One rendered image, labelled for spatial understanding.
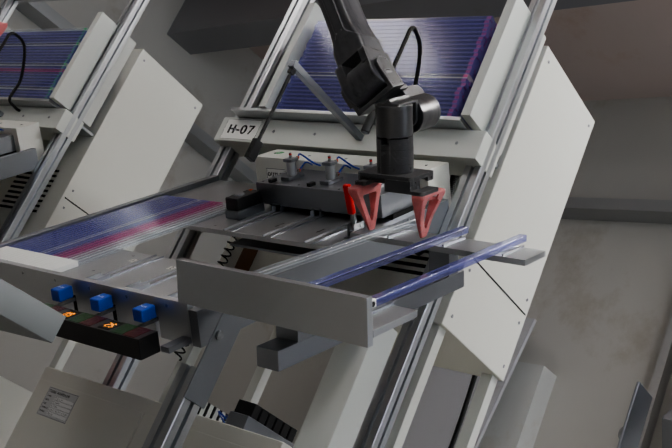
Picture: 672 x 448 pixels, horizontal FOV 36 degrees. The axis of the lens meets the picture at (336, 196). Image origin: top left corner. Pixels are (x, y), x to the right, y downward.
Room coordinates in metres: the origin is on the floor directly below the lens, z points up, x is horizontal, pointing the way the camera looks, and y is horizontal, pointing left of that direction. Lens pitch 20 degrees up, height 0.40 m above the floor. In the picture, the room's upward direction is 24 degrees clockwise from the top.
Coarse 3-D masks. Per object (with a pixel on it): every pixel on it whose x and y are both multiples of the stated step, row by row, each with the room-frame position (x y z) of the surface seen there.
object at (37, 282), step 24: (0, 264) 1.97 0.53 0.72; (24, 264) 1.93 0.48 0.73; (24, 288) 1.94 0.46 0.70; (48, 288) 1.88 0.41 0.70; (72, 288) 1.83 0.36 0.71; (96, 288) 1.77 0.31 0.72; (120, 288) 1.73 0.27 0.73; (96, 312) 1.81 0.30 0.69; (120, 312) 1.75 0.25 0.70; (168, 312) 1.66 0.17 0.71; (168, 336) 1.69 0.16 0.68
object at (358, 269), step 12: (456, 228) 1.65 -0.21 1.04; (468, 228) 1.66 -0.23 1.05; (432, 240) 1.59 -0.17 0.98; (444, 240) 1.62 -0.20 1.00; (396, 252) 1.54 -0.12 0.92; (408, 252) 1.55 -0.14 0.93; (360, 264) 1.49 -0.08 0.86; (372, 264) 1.49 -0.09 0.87; (384, 264) 1.52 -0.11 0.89; (336, 276) 1.44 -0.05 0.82; (348, 276) 1.46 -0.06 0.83
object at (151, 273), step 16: (112, 256) 1.98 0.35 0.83; (128, 256) 1.96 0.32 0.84; (144, 256) 1.95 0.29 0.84; (64, 272) 1.92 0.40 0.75; (80, 272) 1.91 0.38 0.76; (96, 272) 1.90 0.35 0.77; (112, 272) 1.88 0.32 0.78; (128, 272) 1.87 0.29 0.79; (144, 272) 1.86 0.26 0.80; (160, 272) 1.85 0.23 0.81; (176, 272) 1.83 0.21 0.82; (144, 288) 1.78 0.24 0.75; (160, 288) 1.77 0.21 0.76; (176, 288) 1.75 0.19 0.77
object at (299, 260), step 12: (384, 228) 1.68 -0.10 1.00; (396, 228) 1.69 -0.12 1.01; (348, 240) 1.62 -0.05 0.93; (360, 240) 1.63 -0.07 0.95; (312, 252) 1.57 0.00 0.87; (324, 252) 1.58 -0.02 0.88; (336, 252) 1.60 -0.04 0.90; (276, 264) 1.52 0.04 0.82; (288, 264) 1.53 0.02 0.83; (300, 264) 1.54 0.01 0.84
